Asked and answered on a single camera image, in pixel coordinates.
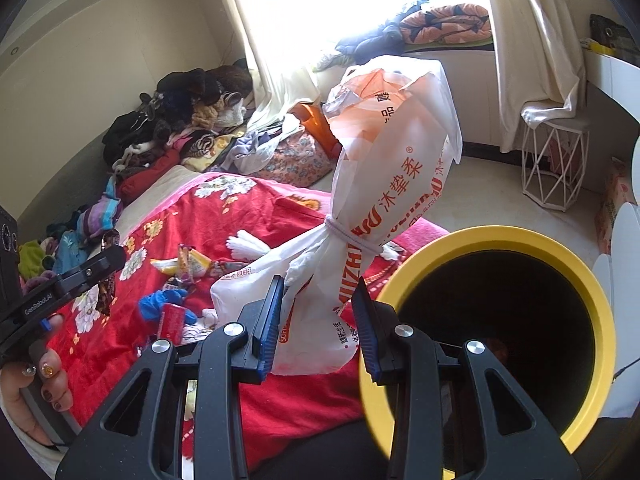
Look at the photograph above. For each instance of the white orange-print plastic bag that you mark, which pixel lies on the white orange-print plastic bag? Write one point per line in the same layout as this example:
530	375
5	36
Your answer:
390	160

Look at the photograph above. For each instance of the red floral blanket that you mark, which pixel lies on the red floral blanket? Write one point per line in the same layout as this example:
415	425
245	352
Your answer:
200	240

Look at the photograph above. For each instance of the beige bed sheet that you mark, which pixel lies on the beige bed sheet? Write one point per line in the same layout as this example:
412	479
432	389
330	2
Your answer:
160	195

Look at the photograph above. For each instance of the white elastic band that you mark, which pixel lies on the white elastic band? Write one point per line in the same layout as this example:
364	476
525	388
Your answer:
352	234

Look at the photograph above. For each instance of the lavender cloth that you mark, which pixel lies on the lavender cloth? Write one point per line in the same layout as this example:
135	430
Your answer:
250	152

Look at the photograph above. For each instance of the dark bag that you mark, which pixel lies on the dark bag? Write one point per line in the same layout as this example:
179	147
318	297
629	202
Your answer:
607	32

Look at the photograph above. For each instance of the red garment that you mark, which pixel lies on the red garment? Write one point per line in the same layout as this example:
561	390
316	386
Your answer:
145	175

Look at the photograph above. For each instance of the dark jacket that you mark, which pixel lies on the dark jacket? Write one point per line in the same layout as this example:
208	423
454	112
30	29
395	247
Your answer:
370	42

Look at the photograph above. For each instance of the yellow snack wrapper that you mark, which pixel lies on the yellow snack wrapper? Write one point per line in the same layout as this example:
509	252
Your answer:
192	260

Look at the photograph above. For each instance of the cream curtain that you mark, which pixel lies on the cream curtain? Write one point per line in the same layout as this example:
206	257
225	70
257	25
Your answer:
535	35
280	60

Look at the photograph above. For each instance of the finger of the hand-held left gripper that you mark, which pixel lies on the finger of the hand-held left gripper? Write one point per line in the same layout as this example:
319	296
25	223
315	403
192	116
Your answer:
92	270

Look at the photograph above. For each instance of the floral fabric bag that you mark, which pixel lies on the floral fabric bag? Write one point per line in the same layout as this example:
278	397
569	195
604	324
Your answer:
295	157

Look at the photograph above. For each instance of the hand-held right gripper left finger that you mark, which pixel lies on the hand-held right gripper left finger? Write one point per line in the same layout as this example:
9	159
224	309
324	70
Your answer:
266	332

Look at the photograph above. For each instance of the brown snack wrapper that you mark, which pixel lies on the brown snack wrapper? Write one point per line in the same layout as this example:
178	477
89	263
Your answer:
106	292

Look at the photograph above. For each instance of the white desk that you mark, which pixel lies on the white desk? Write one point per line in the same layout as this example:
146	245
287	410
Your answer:
615	80

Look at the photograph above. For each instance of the pile of colourful clothes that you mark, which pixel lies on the pile of colourful clothes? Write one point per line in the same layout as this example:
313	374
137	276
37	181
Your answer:
75	240

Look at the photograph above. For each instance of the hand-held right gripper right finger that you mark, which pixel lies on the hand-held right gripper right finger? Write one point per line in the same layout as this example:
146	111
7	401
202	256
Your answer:
366	337

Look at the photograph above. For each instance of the orange plastic container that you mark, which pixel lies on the orange plastic container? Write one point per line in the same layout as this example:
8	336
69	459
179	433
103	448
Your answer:
320	127

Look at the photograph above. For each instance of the person's left hand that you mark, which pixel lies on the person's left hand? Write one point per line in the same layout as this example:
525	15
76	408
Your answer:
20	395

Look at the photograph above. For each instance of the orange patterned cushion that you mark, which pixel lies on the orange patterned cushion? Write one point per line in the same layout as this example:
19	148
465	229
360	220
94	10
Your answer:
445	22

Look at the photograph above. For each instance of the blue crumpled wrapper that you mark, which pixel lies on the blue crumpled wrapper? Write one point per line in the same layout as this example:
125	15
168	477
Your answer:
152	305

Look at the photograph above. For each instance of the yellow trash bin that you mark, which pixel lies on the yellow trash bin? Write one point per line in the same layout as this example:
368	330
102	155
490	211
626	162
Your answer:
500	238

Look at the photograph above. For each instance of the pile of dark clothes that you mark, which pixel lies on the pile of dark clothes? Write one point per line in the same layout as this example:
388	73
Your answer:
180	95

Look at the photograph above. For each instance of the small red packet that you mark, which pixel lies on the small red packet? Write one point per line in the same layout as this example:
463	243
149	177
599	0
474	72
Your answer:
172	322

